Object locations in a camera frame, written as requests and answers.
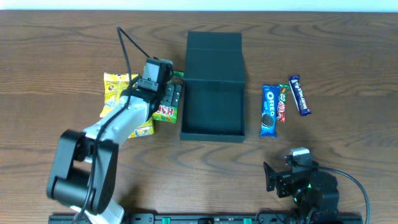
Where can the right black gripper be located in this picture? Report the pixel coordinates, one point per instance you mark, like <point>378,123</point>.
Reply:
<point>280,179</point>

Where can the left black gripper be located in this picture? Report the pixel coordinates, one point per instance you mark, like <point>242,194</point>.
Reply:
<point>170,96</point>

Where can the Haribo gummy worms bag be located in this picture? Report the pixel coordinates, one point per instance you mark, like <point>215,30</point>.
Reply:
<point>168,108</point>

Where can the yellow snack bag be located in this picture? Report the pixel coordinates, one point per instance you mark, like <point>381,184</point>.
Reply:
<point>114,84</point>

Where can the blue Oreo cookie pack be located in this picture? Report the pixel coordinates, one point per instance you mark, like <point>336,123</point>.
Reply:
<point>270,100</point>

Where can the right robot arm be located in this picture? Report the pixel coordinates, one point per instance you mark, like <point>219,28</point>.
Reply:
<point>314,191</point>

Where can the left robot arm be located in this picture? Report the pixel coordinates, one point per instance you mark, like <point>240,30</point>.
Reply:
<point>83,173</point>

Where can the small yellow snack pack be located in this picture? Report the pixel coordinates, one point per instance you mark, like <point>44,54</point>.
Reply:
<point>145,129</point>

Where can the red KitKat bar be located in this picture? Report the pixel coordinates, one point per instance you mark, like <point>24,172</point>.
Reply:
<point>282,102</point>

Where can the dark green open box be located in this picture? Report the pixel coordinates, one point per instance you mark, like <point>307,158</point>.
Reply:
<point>214,106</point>

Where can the blue Dairy Milk bar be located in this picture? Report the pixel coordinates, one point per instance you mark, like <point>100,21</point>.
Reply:
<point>301,103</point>

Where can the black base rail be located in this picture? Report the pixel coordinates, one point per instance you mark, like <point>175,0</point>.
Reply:
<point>262,218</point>

